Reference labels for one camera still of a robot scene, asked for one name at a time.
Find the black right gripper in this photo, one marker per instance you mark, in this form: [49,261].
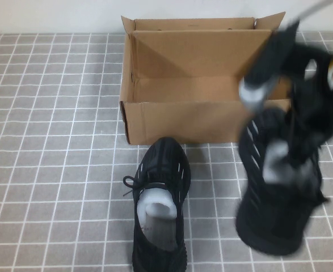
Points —
[316,107]

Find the black sneaker with striped lining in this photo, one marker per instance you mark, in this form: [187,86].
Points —
[268,215]

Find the white foam shoe stuffing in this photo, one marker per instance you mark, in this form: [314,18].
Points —
[277,161]
[155,204]

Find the brown cardboard shoe box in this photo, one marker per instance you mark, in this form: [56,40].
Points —
[183,122]

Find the black sneaker with bow lace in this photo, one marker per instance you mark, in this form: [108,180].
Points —
[162,158]

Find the grey checked table cover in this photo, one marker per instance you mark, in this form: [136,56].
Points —
[41,141]

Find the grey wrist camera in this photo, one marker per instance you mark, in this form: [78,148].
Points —
[264,65]

